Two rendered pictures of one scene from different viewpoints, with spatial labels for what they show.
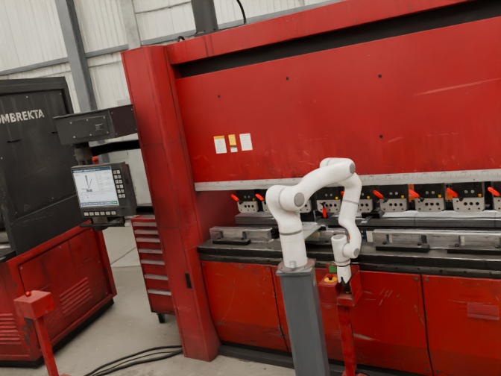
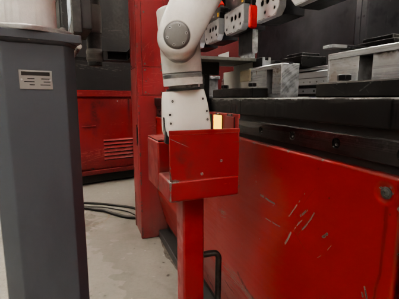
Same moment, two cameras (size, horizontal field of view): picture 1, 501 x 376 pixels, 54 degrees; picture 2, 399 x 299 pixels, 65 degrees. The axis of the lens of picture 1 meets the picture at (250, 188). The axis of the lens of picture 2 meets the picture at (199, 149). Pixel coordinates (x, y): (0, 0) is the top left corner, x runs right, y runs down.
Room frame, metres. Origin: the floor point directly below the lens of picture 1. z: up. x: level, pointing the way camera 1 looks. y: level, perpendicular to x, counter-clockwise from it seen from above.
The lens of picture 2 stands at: (2.08, -0.87, 0.87)
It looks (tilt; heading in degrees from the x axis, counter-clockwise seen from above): 9 degrees down; 36
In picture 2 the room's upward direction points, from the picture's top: straight up
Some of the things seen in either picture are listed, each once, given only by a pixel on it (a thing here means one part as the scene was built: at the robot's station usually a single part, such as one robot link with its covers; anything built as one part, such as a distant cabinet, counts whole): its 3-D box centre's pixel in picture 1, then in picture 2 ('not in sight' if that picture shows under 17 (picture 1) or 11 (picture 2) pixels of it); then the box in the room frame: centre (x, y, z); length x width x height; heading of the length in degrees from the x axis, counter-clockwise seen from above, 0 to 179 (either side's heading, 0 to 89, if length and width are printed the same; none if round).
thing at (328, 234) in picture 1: (317, 236); (255, 83); (3.06, -0.38, 0.92); 0.39 x 0.06 x 0.10; 57
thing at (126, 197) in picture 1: (106, 189); (78, 9); (3.30, 0.96, 1.42); 0.45 x 0.12 x 0.36; 62
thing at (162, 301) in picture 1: (180, 264); not in sight; (4.21, 0.72, 0.50); 0.50 x 0.50 x 1.00; 57
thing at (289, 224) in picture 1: (283, 208); not in sight; (2.45, -0.15, 1.30); 0.19 x 0.12 x 0.24; 34
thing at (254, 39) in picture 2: (308, 217); (247, 46); (3.09, -0.34, 1.05); 0.10 x 0.02 x 0.10; 57
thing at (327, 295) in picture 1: (339, 284); (189, 150); (2.66, -0.41, 0.75); 0.20 x 0.16 x 0.18; 58
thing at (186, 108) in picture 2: (344, 270); (185, 110); (2.61, -0.44, 0.85); 0.10 x 0.07 x 0.11; 148
